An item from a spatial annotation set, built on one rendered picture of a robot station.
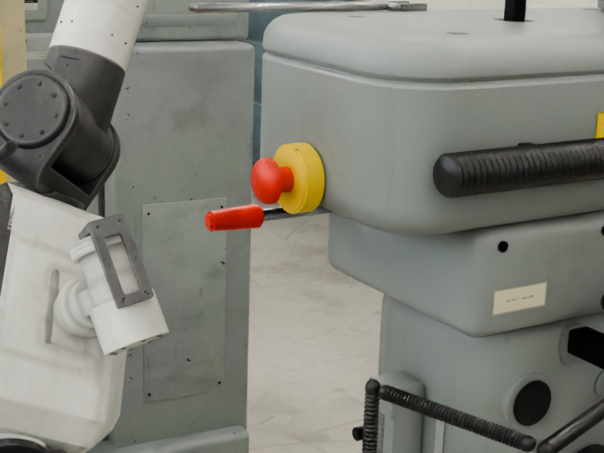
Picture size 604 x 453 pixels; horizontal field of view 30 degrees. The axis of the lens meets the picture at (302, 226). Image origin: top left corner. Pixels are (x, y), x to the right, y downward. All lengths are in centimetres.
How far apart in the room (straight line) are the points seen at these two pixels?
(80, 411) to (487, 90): 52
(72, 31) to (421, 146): 53
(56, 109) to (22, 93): 4
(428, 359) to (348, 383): 392
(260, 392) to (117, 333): 382
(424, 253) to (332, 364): 420
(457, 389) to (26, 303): 43
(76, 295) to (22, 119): 20
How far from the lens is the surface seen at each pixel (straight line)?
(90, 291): 111
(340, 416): 469
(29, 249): 117
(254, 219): 106
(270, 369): 511
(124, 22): 130
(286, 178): 95
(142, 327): 108
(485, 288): 96
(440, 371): 107
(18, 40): 266
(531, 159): 90
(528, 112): 94
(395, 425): 109
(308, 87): 96
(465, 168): 86
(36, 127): 121
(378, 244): 106
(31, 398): 113
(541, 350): 107
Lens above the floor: 198
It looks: 15 degrees down
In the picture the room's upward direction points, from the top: 2 degrees clockwise
